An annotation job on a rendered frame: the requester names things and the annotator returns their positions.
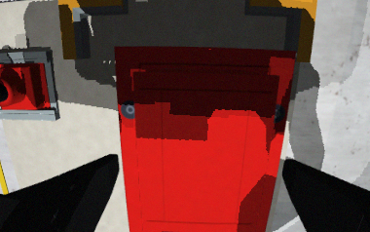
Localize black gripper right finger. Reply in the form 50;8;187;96
282;159;370;232

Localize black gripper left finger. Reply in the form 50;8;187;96
0;154;120;232

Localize black post on red stepped base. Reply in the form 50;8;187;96
0;62;52;110

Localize yellow rectangular outline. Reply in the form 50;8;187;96
0;163;9;195

